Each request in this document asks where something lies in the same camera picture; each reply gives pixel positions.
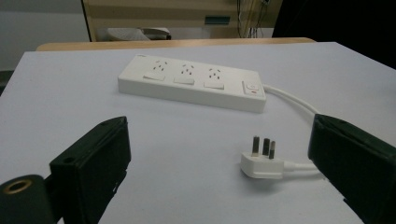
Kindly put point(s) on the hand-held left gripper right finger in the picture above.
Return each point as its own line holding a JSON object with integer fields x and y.
{"x": 355, "y": 161}

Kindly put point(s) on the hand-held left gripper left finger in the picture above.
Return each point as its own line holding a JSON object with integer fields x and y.
{"x": 93, "y": 161}

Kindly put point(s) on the white three-pin plug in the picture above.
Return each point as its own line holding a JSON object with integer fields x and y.
{"x": 263, "y": 161}

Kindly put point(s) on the white power strip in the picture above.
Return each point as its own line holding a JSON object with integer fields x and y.
{"x": 193, "y": 82}

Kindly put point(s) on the white shoe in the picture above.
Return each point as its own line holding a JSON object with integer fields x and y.
{"x": 138, "y": 33}

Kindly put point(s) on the wooden desk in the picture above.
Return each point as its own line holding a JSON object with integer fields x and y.
{"x": 174, "y": 43}

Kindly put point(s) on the beige wooden cabinet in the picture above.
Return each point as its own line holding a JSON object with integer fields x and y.
{"x": 174, "y": 17}

